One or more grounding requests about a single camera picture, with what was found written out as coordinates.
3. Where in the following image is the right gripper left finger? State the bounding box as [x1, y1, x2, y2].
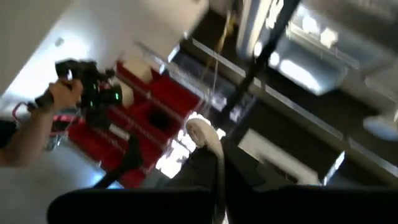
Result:
[46, 146, 218, 224]

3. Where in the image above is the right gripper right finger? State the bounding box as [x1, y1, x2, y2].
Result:
[224, 147, 398, 224]

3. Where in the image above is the white towel with red checks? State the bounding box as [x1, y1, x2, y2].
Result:
[185, 118, 226, 224]

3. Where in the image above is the person's forearm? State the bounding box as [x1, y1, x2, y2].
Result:
[0, 104, 60, 168]

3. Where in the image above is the black tripod leg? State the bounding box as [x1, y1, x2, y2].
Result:
[92, 133, 144, 190]

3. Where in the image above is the red tool cart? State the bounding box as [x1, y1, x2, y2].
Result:
[67, 60, 201, 189]

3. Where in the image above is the black handheld device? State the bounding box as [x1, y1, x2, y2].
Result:
[33, 58, 124, 127]

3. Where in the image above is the person's hand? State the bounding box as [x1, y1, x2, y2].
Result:
[48, 79, 84, 110]

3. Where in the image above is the yellow hanging cable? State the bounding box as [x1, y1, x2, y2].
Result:
[200, 11, 236, 80]

